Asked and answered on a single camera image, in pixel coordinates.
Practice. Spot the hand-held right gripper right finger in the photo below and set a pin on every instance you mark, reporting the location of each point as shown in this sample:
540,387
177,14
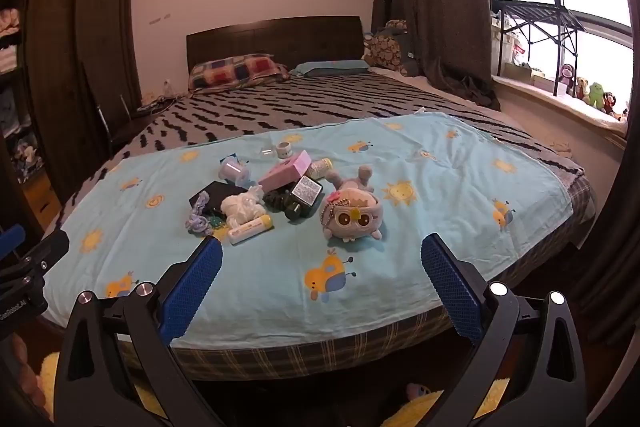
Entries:
450,287

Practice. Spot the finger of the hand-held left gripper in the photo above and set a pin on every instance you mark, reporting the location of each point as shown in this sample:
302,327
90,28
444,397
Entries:
47,252
10,238

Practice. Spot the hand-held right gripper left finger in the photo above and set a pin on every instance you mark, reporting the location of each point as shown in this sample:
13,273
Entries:
200,287

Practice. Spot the white plastic spool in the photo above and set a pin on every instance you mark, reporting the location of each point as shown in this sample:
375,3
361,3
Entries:
231,169

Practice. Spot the pink floral box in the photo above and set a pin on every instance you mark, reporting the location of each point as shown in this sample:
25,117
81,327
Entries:
285,174

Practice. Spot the person's left hand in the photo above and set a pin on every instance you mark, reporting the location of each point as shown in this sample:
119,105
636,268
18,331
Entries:
17,369

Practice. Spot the light blue printed sheet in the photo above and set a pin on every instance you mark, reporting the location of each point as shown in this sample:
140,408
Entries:
450,227

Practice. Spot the lavender hair scrunchie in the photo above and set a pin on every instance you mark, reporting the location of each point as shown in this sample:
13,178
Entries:
197,223

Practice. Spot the yellow and white tube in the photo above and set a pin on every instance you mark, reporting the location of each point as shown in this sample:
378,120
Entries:
250,229

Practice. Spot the flat black box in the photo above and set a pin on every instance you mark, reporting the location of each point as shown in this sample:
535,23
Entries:
217,198

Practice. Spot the black hair scrunchie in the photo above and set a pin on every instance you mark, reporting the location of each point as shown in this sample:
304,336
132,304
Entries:
275,200

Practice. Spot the pink owl plush toy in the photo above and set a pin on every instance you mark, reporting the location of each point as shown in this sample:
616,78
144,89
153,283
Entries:
350,217

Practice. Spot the plaid bed sheet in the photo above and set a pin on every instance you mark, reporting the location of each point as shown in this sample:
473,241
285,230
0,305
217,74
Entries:
300,357

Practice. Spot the dark green bottle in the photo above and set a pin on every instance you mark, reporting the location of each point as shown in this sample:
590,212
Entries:
296,210

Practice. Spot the black patterned small box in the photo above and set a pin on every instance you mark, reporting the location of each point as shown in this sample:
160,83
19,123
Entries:
306,191

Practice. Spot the metal chair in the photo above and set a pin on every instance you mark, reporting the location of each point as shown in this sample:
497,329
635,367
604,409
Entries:
107,122

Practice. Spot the open clothes shelf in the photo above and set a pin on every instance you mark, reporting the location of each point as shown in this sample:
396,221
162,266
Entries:
12,82

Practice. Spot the patterned tape roll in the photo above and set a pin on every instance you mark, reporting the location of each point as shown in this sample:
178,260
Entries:
284,150

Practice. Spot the yellow bottle with white cap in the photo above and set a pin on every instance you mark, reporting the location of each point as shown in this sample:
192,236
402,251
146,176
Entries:
320,168

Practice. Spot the dark brown wardrobe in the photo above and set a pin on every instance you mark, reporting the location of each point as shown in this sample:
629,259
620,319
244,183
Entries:
80,57

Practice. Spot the grey zigzag blanket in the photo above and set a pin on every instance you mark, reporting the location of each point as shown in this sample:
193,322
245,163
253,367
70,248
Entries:
300,107

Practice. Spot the plaid checkered pillow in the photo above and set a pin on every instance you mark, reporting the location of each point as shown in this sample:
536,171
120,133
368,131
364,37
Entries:
235,69

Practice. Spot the monkey plush toy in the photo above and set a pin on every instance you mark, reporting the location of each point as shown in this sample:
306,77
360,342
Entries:
566,79

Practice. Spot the beige plush toy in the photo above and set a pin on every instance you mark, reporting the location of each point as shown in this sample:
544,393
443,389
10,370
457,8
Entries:
582,88

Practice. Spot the green frog plush toy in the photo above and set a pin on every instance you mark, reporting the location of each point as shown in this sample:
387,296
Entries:
596,94

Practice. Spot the red brown plush toy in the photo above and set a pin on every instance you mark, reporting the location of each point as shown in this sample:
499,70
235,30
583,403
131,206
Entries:
609,103

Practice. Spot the patterned brown cushion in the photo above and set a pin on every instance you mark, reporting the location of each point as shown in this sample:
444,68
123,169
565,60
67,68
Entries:
390,47

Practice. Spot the white storage box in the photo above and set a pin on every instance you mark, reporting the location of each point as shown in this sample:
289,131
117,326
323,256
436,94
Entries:
510,44

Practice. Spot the teal pillow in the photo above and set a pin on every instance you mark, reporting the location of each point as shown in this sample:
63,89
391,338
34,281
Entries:
330,67

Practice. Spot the dark wooden headboard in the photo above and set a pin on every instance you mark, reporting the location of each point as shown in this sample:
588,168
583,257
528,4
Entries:
275,37

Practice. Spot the black folding rack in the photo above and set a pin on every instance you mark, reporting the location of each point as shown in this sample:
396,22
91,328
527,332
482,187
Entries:
540,19

